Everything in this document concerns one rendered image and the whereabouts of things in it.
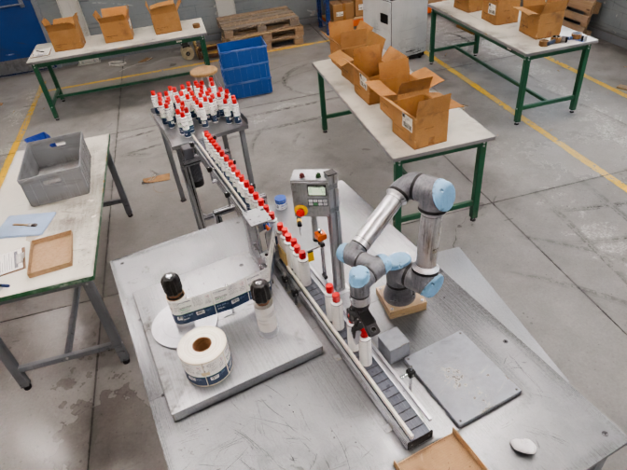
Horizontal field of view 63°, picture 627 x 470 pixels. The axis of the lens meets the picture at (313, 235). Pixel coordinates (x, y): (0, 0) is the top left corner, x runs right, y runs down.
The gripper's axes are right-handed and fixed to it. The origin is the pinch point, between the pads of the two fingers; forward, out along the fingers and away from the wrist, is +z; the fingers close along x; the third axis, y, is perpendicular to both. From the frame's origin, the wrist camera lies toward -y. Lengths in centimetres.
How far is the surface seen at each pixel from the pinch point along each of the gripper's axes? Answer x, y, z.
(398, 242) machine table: -59, 63, 19
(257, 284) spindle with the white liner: 28.8, 35.8, -16.0
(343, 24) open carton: -190, 352, -9
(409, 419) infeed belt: -0.3, -30.3, 13.7
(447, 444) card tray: -8.1, -43.1, 18.2
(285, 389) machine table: 33.5, 8.6, 18.7
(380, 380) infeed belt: -0.5, -10.3, 13.7
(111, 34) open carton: 9, 603, 15
